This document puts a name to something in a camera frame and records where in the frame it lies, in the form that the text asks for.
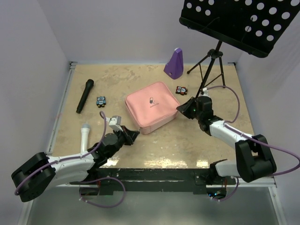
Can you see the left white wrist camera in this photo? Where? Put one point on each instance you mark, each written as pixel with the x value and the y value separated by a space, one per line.
pixel 114 123

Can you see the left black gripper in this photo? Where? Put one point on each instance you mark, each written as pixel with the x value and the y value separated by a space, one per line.
pixel 129 135

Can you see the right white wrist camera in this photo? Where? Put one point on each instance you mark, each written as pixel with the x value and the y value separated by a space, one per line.
pixel 205 92

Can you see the black music stand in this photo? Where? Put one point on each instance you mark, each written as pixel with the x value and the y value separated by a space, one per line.
pixel 253 26

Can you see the blue owl block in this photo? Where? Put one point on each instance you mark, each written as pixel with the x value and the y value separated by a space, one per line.
pixel 101 101

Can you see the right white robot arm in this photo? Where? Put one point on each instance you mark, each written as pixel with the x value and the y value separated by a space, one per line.
pixel 254 159

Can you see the pink medicine kit case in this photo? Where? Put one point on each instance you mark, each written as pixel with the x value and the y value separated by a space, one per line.
pixel 152 107

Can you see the purple metronome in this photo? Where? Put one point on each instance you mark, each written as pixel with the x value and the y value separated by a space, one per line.
pixel 174 67

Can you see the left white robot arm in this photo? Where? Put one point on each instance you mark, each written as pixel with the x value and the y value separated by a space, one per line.
pixel 42 172

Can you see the black microphone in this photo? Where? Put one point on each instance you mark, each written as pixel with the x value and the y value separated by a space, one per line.
pixel 88 86

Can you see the white tube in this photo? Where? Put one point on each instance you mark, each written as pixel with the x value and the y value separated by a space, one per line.
pixel 85 130

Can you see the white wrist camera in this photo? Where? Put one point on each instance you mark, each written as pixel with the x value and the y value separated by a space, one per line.
pixel 114 123
pixel 205 92

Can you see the owl pattern block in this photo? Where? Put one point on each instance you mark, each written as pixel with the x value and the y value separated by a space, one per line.
pixel 181 90

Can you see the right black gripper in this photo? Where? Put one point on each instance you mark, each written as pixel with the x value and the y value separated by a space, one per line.
pixel 185 108

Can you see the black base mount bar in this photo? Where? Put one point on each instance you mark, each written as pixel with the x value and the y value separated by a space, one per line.
pixel 153 180

